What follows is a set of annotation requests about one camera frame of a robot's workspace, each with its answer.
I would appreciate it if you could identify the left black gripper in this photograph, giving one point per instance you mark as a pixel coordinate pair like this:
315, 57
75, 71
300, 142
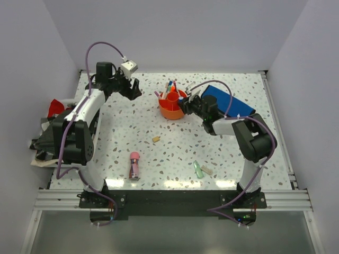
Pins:
133, 93

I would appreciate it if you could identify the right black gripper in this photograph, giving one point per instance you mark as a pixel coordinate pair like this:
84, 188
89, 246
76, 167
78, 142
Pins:
186, 105

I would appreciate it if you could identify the orange round organizer container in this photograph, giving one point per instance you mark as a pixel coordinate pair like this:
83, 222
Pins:
169, 107

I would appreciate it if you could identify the small tan eraser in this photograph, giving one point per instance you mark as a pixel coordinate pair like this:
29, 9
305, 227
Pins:
156, 139

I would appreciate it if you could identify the blue capped white marker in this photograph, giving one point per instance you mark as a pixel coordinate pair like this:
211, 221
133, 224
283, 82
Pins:
169, 88

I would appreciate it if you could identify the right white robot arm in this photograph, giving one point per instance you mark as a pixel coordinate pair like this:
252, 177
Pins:
255, 140

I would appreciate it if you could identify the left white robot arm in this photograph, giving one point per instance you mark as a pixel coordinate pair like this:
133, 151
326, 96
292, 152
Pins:
106, 81

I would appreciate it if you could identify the beige rectangular eraser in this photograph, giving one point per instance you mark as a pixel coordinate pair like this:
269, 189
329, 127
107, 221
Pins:
206, 170

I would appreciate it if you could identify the green correction tape pen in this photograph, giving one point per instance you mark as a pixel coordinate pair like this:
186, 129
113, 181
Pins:
198, 170

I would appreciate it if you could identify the pink capped glitter tube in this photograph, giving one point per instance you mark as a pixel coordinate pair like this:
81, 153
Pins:
134, 168

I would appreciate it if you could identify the pile of folded cloths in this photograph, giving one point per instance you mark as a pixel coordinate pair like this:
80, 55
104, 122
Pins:
43, 132

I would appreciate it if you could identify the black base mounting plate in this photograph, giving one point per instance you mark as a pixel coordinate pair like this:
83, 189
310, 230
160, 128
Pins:
121, 204

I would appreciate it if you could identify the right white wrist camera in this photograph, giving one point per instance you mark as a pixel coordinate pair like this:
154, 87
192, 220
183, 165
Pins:
192, 90

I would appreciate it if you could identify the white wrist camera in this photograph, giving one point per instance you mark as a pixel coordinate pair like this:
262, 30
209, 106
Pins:
128, 68
192, 90

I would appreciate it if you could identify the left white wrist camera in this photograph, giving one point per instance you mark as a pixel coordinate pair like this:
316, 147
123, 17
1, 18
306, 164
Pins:
128, 68

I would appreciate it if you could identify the aluminium frame rail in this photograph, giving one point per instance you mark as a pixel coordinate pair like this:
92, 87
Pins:
57, 200

